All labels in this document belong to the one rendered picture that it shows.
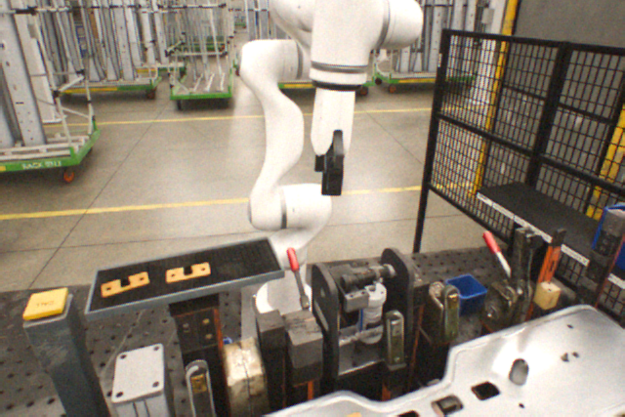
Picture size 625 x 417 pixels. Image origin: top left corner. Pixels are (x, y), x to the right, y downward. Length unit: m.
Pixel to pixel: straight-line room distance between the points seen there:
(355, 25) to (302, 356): 0.60
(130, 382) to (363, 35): 0.64
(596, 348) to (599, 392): 0.12
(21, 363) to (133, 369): 0.77
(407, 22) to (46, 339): 0.82
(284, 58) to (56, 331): 0.73
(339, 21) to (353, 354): 0.68
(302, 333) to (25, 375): 0.90
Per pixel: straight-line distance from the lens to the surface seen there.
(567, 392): 0.95
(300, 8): 0.70
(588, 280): 1.28
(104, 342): 1.44
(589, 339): 1.08
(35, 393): 1.40
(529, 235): 0.95
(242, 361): 0.77
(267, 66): 0.96
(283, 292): 1.20
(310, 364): 0.84
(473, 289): 1.50
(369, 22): 0.56
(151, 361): 0.76
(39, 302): 0.89
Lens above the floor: 1.66
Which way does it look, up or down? 25 degrees down
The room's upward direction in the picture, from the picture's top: straight up
